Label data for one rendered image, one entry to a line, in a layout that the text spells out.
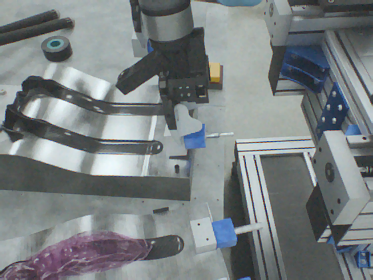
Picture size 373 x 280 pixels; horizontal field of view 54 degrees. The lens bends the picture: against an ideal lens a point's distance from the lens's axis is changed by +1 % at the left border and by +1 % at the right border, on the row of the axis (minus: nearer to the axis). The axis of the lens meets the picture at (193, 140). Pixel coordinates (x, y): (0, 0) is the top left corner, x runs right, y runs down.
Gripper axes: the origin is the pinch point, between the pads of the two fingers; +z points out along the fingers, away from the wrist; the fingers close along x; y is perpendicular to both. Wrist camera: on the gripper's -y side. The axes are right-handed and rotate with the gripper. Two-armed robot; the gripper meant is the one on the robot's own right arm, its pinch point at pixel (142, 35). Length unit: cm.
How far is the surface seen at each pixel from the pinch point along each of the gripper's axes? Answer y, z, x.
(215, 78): 18.3, 11.8, -0.6
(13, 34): -38.3, 7.8, 8.8
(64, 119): -12.7, 3.6, -25.1
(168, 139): 10.0, 1.0, -30.9
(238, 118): 33, 95, 62
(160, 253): 10, 10, -49
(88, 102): -10.0, 5.5, -17.9
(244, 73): 36, 95, 100
